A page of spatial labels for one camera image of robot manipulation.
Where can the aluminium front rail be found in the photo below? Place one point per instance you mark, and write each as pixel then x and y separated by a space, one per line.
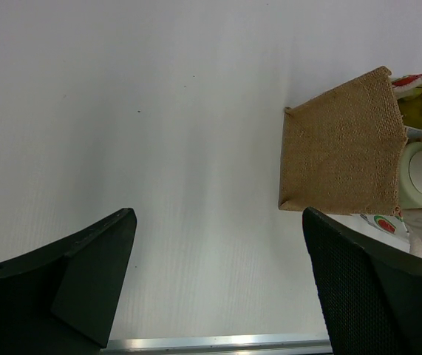
pixel 230 344

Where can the burlap canvas bag watermelon print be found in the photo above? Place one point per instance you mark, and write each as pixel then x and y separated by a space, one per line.
pixel 341 153

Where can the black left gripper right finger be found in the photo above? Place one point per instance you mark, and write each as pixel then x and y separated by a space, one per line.
pixel 370 293

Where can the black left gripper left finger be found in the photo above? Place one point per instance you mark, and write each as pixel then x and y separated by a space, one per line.
pixel 62 298

